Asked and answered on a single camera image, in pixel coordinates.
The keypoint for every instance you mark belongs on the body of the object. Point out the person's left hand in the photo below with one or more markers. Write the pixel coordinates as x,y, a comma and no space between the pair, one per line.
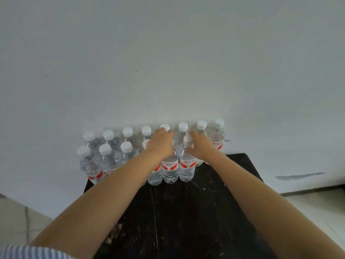
159,147

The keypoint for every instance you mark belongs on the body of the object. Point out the person's right hand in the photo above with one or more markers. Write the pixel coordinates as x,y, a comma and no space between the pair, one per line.
203,148

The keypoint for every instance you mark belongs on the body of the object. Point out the person's left fingers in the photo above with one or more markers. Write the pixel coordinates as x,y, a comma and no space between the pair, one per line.
166,136

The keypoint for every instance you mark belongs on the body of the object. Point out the person's right fingers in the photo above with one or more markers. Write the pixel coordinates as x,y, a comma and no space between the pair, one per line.
196,137

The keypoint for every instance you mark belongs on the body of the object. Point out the clear red-label water bottle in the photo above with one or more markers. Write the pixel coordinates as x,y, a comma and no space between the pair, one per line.
187,169
170,171

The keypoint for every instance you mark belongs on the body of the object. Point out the person's right forearm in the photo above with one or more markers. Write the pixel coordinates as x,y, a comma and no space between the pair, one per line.
258,202

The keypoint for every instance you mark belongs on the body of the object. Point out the person's left forearm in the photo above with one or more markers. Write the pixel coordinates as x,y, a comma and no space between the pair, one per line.
102,196

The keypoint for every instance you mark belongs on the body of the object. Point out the rows of white-capped bottles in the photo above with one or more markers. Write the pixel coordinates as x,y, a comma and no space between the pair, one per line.
107,159

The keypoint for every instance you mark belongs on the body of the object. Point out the blue striped shirt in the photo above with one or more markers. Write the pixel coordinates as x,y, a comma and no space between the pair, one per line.
29,253

